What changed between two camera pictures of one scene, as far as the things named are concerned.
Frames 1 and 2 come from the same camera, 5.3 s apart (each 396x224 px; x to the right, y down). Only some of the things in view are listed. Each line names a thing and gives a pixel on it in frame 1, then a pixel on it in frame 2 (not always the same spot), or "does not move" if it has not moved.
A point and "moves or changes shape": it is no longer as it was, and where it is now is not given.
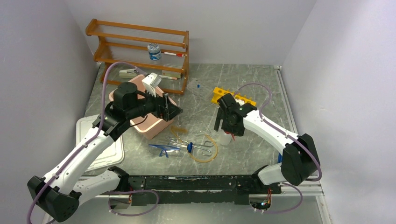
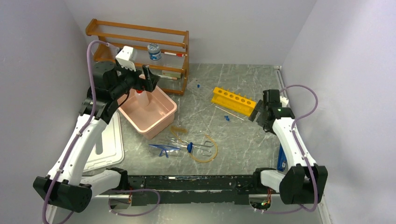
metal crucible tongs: x=180 y=143 does not move
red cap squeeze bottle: x=226 y=137 moves or changes shape
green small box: x=171 y=73 does not move
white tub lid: x=113 y=157 does not move
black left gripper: x=163 y=108 to x=148 y=84
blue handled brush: x=189 y=146 does not move
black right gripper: x=237 y=130 to x=259 y=108
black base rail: x=196 y=189 does not move
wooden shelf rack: x=125 y=51 does not move
